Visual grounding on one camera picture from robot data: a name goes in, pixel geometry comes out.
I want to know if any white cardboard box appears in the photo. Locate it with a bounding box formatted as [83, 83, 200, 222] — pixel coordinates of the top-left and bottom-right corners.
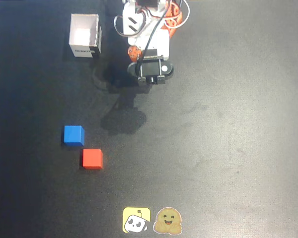
[68, 13, 103, 59]

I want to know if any blue cube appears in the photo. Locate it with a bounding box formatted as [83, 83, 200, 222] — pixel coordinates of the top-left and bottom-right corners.
[63, 125, 85, 147]

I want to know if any white cable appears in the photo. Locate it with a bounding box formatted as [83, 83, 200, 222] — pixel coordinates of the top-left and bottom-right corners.
[163, 0, 191, 29]

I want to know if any black camera cable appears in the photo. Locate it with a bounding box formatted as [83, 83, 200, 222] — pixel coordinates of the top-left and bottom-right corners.
[136, 0, 173, 75]

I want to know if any black webcam on gripper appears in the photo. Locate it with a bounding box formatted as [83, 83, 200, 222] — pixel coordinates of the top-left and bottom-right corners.
[127, 49, 175, 86]

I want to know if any red cube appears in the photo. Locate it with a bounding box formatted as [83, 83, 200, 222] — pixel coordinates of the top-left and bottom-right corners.
[82, 148, 104, 170]

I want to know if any hugging face emoji sticker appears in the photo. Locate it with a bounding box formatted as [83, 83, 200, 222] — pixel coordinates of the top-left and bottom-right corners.
[152, 207, 183, 235]

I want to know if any black table mat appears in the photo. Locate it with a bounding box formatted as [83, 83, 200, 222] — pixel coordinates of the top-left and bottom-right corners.
[0, 0, 298, 238]

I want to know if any yellow robot sticker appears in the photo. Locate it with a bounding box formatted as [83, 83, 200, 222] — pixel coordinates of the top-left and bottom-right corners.
[122, 207, 151, 234]

